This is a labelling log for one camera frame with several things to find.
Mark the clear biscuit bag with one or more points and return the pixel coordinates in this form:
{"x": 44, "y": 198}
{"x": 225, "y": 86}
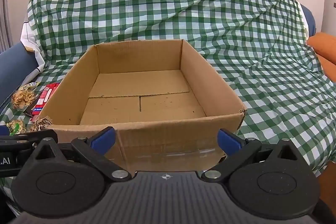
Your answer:
{"x": 23, "y": 98}

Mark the grey curtain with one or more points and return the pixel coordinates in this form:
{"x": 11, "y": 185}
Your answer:
{"x": 4, "y": 16}

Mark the cardboard box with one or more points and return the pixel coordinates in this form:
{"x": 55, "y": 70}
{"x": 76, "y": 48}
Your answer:
{"x": 147, "y": 98}

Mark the white sheet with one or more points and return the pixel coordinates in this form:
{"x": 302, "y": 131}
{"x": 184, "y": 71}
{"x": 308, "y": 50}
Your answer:
{"x": 29, "y": 37}

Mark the orange cushion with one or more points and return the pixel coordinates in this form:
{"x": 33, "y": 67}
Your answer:
{"x": 325, "y": 48}

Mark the brown snack packet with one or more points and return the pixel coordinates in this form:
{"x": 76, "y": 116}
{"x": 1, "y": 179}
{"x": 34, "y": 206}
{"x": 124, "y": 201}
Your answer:
{"x": 42, "y": 123}

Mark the green snack packet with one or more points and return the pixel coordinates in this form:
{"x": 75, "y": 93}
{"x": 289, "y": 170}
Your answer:
{"x": 15, "y": 126}

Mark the black snack packet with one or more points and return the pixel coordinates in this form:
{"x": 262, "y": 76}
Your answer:
{"x": 31, "y": 108}

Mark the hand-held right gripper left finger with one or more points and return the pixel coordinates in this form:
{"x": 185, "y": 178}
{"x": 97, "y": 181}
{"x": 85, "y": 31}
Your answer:
{"x": 103, "y": 138}

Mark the green checked cloth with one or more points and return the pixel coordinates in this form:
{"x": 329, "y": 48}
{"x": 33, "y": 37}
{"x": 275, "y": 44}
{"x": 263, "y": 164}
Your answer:
{"x": 183, "y": 3}

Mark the red labelled snack packet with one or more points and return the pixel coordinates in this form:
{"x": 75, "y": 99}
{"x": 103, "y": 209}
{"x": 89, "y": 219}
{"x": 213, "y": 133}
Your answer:
{"x": 48, "y": 90}

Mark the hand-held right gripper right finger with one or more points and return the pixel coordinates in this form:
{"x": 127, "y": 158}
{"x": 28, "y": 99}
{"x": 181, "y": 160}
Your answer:
{"x": 228, "y": 140}

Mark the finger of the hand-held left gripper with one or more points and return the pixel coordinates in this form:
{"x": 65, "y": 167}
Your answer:
{"x": 29, "y": 137}

